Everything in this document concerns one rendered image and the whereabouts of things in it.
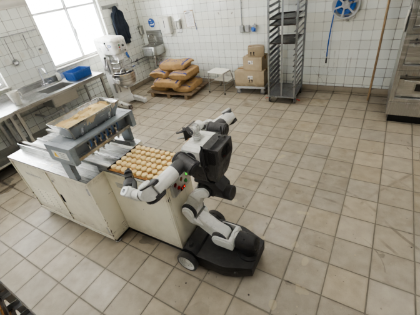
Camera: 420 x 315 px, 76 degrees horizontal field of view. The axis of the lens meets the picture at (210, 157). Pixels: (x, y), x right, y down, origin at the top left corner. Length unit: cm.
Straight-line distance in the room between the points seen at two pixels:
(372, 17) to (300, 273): 407
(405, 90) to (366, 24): 139
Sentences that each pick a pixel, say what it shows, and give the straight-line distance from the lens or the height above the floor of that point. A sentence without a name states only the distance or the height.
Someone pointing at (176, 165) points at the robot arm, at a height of 123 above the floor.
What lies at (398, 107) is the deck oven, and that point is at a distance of 463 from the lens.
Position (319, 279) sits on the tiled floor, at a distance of 253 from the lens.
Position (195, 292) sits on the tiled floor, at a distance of 248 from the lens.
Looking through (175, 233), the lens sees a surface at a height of 30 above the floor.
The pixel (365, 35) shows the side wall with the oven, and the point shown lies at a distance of 536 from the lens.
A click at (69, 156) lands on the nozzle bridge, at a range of 236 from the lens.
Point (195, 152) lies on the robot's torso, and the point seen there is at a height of 122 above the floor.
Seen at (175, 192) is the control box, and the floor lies 75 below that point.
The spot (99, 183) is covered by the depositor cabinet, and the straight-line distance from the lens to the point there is 256.
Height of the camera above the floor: 214
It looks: 35 degrees down
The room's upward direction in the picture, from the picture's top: 9 degrees counter-clockwise
